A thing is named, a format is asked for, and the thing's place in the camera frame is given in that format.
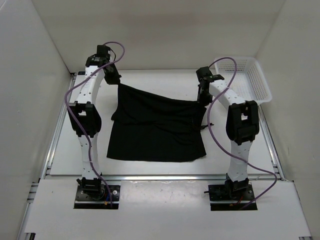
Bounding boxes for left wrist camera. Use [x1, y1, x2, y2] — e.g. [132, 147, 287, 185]
[85, 45, 111, 68]

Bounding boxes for aluminium left rail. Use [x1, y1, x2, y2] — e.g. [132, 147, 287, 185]
[47, 72, 77, 176]

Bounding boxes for white perforated plastic basket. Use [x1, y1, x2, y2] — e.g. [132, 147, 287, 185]
[213, 56, 272, 105]

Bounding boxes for aluminium rail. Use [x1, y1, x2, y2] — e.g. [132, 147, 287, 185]
[47, 72, 77, 176]
[45, 174, 274, 181]

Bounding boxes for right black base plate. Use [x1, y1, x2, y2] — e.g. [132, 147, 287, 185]
[203, 184, 258, 211]

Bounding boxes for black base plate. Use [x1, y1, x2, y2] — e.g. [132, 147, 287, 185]
[73, 185, 121, 210]
[203, 184, 258, 211]

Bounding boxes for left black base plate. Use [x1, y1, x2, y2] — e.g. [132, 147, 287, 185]
[73, 185, 121, 210]

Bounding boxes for aluminium front rail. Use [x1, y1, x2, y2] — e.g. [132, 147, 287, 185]
[45, 174, 274, 181]

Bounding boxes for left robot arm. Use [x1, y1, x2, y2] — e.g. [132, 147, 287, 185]
[64, 52, 121, 201]

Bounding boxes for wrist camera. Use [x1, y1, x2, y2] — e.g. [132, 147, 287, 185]
[196, 66, 225, 83]
[85, 45, 111, 68]

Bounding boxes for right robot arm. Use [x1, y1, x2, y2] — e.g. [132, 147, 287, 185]
[197, 73, 260, 200]

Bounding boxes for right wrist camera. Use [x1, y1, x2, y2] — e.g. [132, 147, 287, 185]
[196, 66, 225, 83]

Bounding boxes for black shorts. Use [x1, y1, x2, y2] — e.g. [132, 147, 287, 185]
[106, 84, 207, 163]

